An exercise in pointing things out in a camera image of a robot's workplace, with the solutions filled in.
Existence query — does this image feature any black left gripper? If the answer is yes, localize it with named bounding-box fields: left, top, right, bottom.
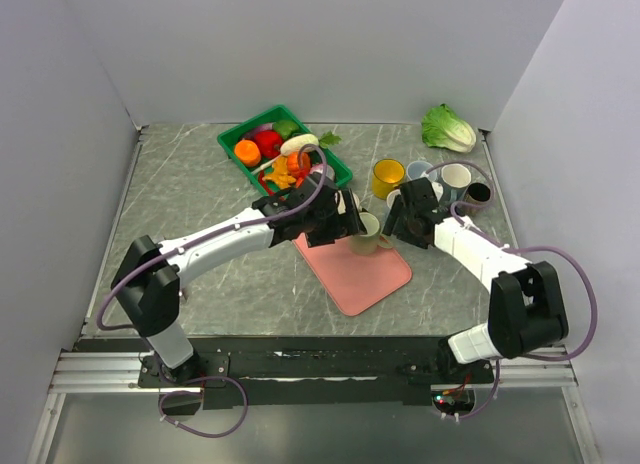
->
left=305, top=188, right=366, bottom=248

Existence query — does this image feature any beige pink mug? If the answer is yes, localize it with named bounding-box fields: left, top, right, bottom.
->
left=341, top=189, right=361, bottom=218

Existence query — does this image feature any light green mug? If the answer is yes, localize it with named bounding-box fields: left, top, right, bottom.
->
left=348, top=212, right=393, bottom=256

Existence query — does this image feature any pale blue grey mug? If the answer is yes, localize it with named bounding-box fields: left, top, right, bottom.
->
left=406, top=160, right=439, bottom=182

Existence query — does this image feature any yellow mug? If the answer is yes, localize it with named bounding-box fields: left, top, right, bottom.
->
left=371, top=159, right=406, bottom=199

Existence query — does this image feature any dark grey mug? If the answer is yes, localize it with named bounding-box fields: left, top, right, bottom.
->
left=440, top=163, right=472, bottom=203

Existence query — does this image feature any brown striped mug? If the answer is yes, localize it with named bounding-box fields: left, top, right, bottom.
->
left=462, top=182, right=493, bottom=216

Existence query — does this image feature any light blue faceted mug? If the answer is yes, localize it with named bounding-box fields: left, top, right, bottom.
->
left=386, top=189, right=400, bottom=210

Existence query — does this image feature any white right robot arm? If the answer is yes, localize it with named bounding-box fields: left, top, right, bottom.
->
left=383, top=178, right=569, bottom=383

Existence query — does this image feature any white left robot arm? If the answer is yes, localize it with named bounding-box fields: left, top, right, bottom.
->
left=109, top=173, right=365, bottom=386

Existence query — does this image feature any purple toy onion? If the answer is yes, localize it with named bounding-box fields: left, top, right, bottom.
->
left=310, top=163, right=335, bottom=181

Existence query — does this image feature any small orange toy pumpkin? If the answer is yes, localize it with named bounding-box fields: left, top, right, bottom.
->
left=286, top=151, right=311, bottom=178

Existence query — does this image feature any yellow toy ginger root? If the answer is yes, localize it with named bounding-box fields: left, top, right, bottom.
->
left=263, top=156, right=297, bottom=190

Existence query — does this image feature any pink plastic tray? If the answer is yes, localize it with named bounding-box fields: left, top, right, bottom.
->
left=294, top=236, right=413, bottom=317

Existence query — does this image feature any white toy radish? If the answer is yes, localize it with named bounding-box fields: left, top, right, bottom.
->
left=252, top=131, right=342, bottom=175

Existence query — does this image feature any red toy chili pepper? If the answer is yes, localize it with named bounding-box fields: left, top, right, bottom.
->
left=258, top=171, right=276, bottom=196

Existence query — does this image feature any green toy cabbage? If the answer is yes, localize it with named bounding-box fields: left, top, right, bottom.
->
left=421, top=104, right=477, bottom=154

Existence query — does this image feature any red toy bell pepper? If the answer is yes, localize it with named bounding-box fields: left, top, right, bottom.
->
left=253, top=130, right=283, bottom=159

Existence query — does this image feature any green toy bell pepper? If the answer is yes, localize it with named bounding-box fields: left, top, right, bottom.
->
left=272, top=119, right=300, bottom=141

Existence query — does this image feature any orange toy persimmon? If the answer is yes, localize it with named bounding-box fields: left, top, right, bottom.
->
left=234, top=139, right=262, bottom=168

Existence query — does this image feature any purple toy eggplant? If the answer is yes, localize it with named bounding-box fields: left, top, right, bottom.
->
left=241, top=122, right=273, bottom=139

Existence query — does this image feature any green plastic bin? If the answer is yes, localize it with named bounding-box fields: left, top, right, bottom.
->
left=217, top=105, right=353, bottom=196

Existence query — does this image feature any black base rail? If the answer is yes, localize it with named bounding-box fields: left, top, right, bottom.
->
left=74, top=336, right=494, bottom=410

